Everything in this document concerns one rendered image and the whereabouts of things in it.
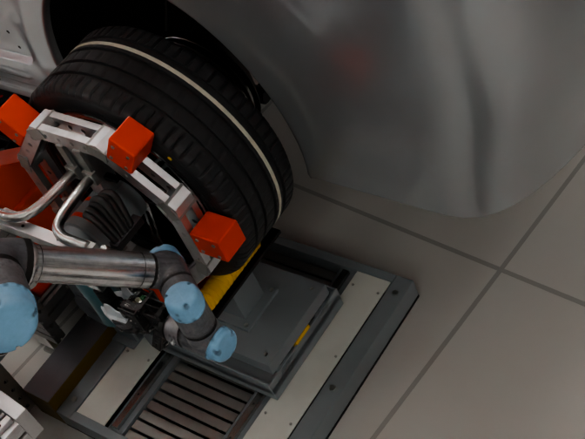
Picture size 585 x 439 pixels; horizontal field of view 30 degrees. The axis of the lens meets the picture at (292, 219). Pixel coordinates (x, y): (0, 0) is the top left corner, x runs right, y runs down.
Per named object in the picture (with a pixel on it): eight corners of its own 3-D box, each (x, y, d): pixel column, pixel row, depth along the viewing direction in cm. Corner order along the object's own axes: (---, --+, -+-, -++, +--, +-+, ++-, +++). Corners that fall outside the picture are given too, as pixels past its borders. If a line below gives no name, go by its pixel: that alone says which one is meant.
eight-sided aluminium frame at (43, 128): (248, 293, 270) (164, 141, 232) (233, 314, 268) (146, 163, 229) (97, 237, 301) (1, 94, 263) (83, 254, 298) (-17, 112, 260)
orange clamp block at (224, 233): (218, 228, 254) (247, 239, 249) (198, 253, 251) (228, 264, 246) (206, 209, 249) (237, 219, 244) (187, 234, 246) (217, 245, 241)
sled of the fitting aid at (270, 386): (344, 305, 323) (335, 286, 316) (279, 402, 308) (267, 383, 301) (218, 260, 351) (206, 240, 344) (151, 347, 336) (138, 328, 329)
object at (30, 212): (86, 176, 256) (65, 145, 248) (33, 236, 247) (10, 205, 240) (36, 159, 265) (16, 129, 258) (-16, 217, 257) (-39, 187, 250)
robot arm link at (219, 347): (231, 320, 224) (245, 343, 230) (191, 304, 230) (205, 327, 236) (209, 349, 221) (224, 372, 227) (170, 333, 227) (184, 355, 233)
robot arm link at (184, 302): (151, 280, 223) (171, 312, 230) (168, 316, 215) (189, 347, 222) (184, 261, 223) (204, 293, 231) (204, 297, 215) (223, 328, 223)
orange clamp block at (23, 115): (44, 116, 261) (14, 91, 260) (23, 138, 258) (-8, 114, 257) (40, 126, 267) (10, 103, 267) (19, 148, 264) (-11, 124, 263)
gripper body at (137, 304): (134, 281, 239) (175, 297, 232) (150, 305, 245) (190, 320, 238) (113, 307, 236) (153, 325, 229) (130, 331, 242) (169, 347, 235)
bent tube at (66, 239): (146, 196, 244) (127, 164, 237) (93, 260, 236) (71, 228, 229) (92, 178, 254) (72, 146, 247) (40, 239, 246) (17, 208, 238)
